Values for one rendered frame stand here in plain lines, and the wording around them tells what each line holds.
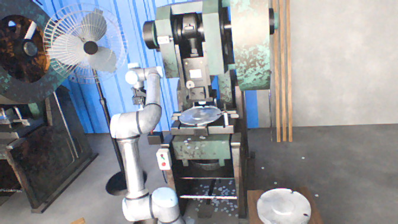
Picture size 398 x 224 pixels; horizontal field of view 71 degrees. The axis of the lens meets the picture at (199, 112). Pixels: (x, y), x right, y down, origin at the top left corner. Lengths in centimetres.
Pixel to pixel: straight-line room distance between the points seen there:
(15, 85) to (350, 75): 299
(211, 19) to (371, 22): 185
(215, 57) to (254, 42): 39
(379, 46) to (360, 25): 29
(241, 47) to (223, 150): 75
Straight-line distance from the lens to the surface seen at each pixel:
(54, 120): 299
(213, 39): 175
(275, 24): 180
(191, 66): 186
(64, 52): 224
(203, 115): 190
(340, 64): 321
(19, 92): 246
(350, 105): 339
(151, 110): 139
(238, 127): 205
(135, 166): 142
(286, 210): 171
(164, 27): 180
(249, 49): 146
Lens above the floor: 157
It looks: 24 degrees down
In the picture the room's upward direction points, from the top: 8 degrees counter-clockwise
